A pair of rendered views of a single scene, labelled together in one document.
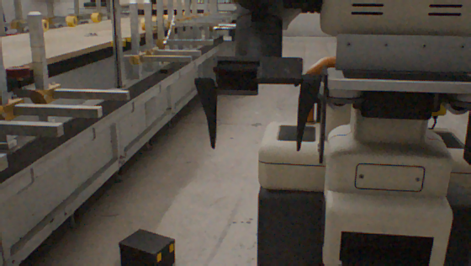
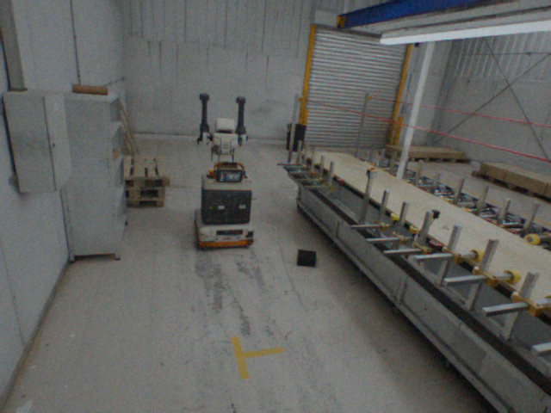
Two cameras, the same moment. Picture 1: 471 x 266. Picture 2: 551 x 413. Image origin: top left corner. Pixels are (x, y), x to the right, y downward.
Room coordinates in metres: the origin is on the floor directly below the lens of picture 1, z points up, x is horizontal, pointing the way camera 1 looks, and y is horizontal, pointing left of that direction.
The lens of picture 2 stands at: (4.65, -1.49, 1.89)
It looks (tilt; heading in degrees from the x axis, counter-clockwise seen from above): 21 degrees down; 153
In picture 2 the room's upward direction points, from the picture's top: 6 degrees clockwise
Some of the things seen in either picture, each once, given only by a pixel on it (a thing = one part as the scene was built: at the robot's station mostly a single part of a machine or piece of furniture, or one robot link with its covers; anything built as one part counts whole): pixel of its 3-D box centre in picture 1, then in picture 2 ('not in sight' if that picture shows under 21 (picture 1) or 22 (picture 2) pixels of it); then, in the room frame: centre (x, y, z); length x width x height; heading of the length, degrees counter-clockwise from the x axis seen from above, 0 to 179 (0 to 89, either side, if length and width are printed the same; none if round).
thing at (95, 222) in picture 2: not in sight; (96, 173); (0.85, -1.63, 0.78); 0.90 x 0.45 x 1.55; 172
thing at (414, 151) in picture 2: not in sight; (424, 151); (-2.53, 7.09, 0.23); 2.41 x 0.77 x 0.17; 84
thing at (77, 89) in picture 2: not in sight; (89, 89); (0.74, -1.62, 1.59); 0.30 x 0.08 x 0.08; 82
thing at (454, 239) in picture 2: (171, 29); (448, 258); (3.42, 0.44, 0.91); 0.04 x 0.04 x 0.48; 82
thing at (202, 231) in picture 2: not in sight; (223, 225); (1.08, -0.32, 0.16); 0.67 x 0.64 x 0.25; 171
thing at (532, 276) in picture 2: (187, 28); (516, 311); (3.91, 0.37, 0.88); 0.04 x 0.04 x 0.48; 82
